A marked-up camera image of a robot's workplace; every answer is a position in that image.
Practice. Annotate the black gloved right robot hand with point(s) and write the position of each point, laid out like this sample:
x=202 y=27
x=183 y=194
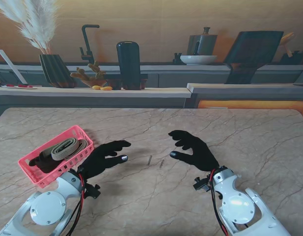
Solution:
x=200 y=155

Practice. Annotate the white leaning board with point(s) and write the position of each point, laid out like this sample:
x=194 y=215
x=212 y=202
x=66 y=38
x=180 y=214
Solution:
x=11 y=65

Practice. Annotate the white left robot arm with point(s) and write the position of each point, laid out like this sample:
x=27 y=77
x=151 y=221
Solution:
x=48 y=209

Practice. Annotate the black kitchen faucet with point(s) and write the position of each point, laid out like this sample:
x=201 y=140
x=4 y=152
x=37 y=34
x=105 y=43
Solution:
x=87 y=41

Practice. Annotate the grey pot with lid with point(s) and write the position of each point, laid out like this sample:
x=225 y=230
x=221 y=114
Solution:
x=205 y=45

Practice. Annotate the tall dark canister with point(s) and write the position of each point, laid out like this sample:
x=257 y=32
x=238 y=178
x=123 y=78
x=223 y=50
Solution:
x=128 y=64

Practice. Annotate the dark ribbed vase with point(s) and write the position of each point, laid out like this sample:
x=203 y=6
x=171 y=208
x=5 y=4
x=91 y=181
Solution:
x=55 y=71

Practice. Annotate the white pampas grass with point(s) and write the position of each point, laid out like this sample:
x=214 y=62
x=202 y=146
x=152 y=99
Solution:
x=38 y=27

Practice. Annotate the orange fruit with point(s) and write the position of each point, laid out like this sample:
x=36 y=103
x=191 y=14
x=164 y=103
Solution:
x=96 y=87
x=106 y=88

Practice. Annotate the dark utensil holder with utensils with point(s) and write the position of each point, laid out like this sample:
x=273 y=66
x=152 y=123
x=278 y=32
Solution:
x=292 y=57

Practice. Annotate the grey counter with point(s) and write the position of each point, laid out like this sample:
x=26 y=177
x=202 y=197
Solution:
x=239 y=89

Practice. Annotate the plate with red slices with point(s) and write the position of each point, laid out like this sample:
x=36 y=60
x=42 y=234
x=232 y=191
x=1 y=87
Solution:
x=18 y=87

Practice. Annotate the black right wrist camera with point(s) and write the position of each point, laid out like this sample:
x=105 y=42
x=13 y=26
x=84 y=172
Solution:
x=201 y=184

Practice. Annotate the beige braided belt black leather ends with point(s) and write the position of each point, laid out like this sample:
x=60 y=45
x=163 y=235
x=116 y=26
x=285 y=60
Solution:
x=83 y=146

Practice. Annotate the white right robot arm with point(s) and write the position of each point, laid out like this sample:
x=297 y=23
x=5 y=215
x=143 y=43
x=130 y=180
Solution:
x=242 y=206

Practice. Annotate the cactus plant in bowl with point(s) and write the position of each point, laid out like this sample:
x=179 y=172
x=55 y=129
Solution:
x=93 y=81

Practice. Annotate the white speckled bowl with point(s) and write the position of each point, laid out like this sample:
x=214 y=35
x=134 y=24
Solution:
x=198 y=59

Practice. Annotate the pale beige webbing belt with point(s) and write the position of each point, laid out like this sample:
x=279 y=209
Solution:
x=65 y=148

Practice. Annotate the dark brown webbing belt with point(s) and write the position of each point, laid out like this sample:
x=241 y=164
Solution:
x=44 y=164

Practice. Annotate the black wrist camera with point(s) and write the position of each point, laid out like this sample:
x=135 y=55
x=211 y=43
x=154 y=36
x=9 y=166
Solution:
x=92 y=191
x=201 y=184

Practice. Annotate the small black holder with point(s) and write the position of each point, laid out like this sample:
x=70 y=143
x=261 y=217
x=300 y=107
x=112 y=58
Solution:
x=177 y=60

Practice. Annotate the pink plastic storage basket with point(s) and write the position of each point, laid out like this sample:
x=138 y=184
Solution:
x=35 y=177

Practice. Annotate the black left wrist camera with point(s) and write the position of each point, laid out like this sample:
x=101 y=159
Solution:
x=92 y=191

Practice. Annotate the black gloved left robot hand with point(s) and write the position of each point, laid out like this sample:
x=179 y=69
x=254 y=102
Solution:
x=97 y=159

